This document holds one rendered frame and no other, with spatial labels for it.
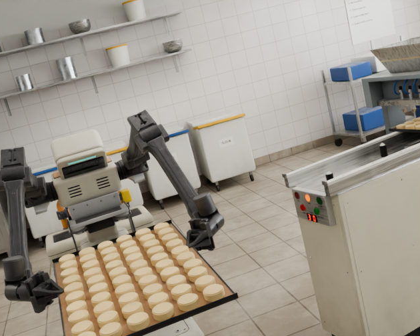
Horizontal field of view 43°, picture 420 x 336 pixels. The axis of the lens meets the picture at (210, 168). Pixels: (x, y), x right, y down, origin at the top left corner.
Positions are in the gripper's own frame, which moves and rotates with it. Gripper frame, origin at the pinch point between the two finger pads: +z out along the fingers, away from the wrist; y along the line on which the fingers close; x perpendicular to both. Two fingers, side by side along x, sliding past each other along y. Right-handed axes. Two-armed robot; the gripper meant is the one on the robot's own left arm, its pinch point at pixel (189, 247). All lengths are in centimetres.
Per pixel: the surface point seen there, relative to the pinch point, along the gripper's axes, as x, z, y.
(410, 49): -50, -150, -27
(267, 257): 70, -199, 107
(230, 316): 65, -120, 104
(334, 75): 76, -499, 28
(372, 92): -27, -165, -7
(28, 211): 331, -236, 71
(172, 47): 218, -397, -47
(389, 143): -35, -145, 16
